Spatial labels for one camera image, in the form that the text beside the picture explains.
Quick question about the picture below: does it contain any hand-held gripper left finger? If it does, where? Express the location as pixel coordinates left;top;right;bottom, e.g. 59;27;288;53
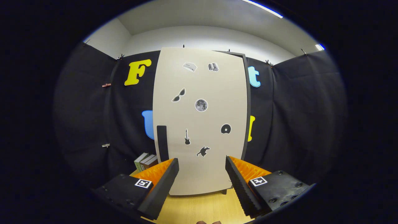
93;158;180;221

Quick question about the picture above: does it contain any black backdrop cloth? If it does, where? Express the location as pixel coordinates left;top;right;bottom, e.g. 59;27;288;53
53;42;347;190

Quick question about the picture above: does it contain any long ceiling light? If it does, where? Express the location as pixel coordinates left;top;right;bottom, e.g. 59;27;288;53
241;0;284;18

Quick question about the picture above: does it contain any green spine book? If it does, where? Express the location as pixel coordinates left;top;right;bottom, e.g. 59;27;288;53
134;152;149;171

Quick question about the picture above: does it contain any beige cabinet door black handle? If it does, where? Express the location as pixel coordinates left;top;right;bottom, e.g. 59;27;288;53
152;47;249;196

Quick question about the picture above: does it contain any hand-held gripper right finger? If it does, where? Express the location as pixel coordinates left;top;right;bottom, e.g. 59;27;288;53
225;156;316;218

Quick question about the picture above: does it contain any dark grey cabinet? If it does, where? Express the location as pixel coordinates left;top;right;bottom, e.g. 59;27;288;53
213;50;252;195

